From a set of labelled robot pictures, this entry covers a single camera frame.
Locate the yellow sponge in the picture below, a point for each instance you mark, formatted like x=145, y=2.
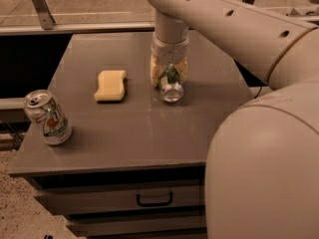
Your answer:
x=111, y=87

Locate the green soda can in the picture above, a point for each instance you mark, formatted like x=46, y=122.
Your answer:
x=170, y=84

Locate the white 7up soda can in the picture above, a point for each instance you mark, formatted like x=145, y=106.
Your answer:
x=46, y=115

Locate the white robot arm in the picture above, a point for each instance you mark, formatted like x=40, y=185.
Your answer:
x=262, y=167

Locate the black drawer handle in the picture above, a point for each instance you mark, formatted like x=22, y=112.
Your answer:
x=154, y=200

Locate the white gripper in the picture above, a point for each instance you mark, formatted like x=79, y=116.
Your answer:
x=169, y=51

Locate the metal window rail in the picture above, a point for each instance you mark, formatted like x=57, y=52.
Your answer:
x=47, y=17

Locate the grey drawer cabinet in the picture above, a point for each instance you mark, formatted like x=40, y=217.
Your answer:
x=137, y=145

